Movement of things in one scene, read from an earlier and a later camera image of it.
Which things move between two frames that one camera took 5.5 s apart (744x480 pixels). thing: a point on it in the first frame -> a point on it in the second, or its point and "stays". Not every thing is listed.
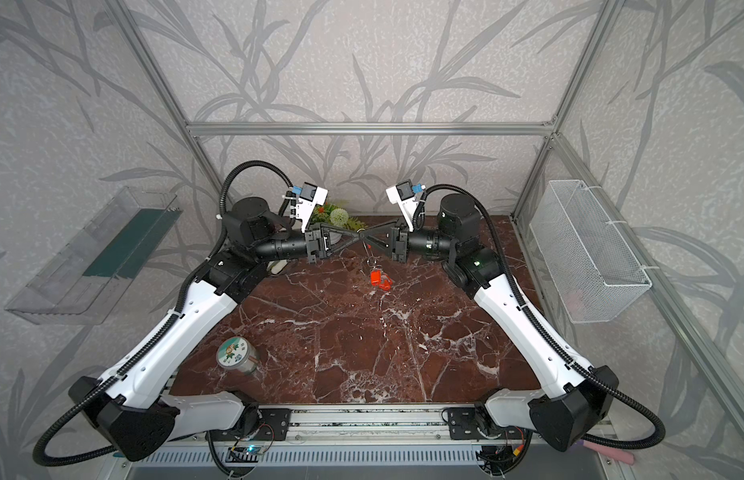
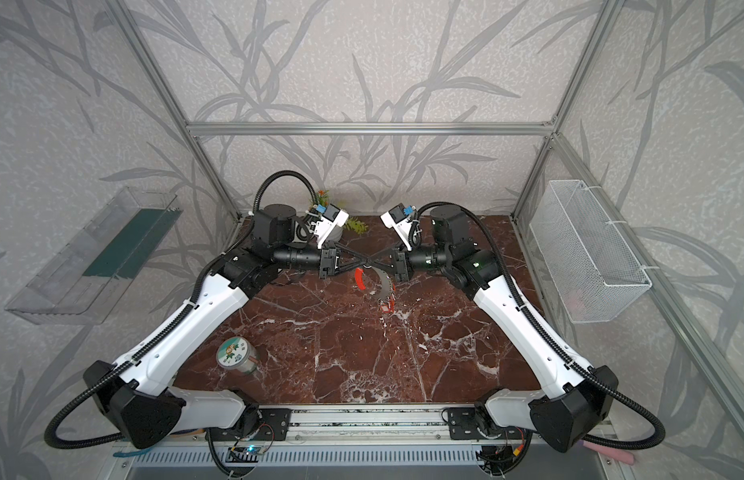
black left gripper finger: (349, 232) -> (362, 256)
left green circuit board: (244, 454) stays
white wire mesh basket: (591, 268) stays
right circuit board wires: (497, 460) stays
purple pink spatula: (612, 452) stays
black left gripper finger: (348, 244) -> (356, 265)
